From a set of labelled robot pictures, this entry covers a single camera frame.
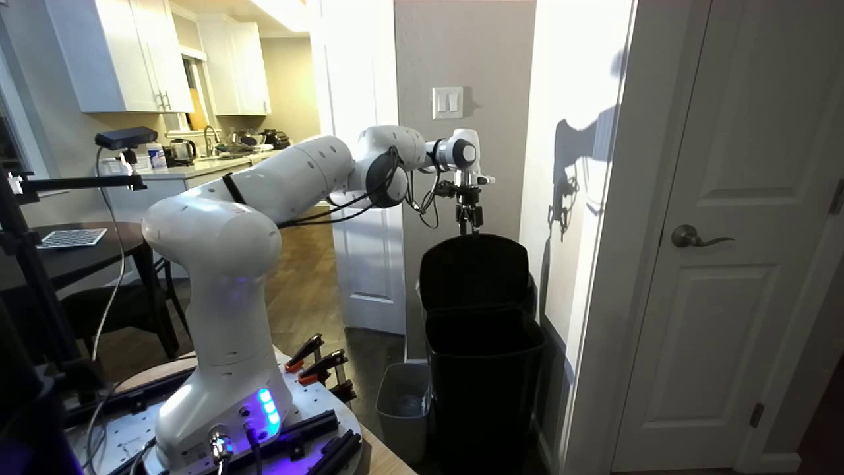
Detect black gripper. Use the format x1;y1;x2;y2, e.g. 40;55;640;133
448;169;487;240

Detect black bin lid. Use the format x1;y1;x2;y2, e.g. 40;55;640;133
418;230;542;342

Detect black bin body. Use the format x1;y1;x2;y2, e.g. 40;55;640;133
424;304;552;475

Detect white panel door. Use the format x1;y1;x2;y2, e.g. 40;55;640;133
329;0;410;338

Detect small grey wastebasket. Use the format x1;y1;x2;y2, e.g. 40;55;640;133
375;358;436;468

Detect kitchen countertop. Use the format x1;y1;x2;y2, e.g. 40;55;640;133
104;145;284;190

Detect white door with metal lever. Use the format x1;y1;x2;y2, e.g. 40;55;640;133
610;0;844;475

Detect dark kettle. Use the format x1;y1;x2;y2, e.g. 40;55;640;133
164;133;199;169

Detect dark wooden table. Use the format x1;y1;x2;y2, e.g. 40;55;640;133
0;215;184;364

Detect grey tablet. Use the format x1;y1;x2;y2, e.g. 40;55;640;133
38;224;112;252

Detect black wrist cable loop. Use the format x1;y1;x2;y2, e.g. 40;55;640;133
403;154;447;232

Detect white light switch plate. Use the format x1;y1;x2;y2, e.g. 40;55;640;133
427;84;468;124

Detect white robot base with cables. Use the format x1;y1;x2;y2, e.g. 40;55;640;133
275;187;390;232

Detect black clamp orange handle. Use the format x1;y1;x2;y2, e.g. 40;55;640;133
295;347;350;388
282;329;328;375

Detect metal lever door handle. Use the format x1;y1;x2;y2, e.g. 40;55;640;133
668;222;735;249

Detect black aluminium rail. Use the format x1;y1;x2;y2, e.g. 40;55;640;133
251;406;344;468
304;426;366;475

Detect white kitchen wall cabinet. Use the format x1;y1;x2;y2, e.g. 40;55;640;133
195;13;271;119
43;0;199;115

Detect black camera on stand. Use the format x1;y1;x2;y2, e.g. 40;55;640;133
92;124;162;153

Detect white hanging cable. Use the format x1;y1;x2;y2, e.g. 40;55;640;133
84;145;131;364

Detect grey perforated base plate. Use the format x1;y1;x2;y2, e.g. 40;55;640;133
63;350;371;475

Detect black camera stand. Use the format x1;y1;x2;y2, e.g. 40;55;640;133
0;112;150;475

